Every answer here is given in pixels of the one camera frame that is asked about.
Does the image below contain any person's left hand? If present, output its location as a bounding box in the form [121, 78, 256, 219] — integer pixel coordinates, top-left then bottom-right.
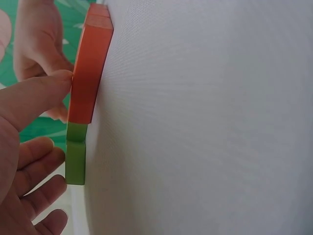
[0, 70, 74, 235]

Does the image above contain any person's right hand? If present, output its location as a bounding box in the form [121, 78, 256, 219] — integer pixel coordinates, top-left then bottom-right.
[13, 0, 74, 123]

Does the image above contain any long orange block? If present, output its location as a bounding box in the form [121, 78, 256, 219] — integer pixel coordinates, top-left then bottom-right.
[67, 23, 115, 125]

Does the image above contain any small green block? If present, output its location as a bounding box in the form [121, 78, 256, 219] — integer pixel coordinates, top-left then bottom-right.
[66, 121, 88, 143]

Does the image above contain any long green block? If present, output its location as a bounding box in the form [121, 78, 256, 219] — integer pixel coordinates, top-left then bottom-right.
[65, 141, 87, 186]

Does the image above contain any short orange block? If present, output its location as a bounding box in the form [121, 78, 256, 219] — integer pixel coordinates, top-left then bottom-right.
[86, 2, 112, 27]

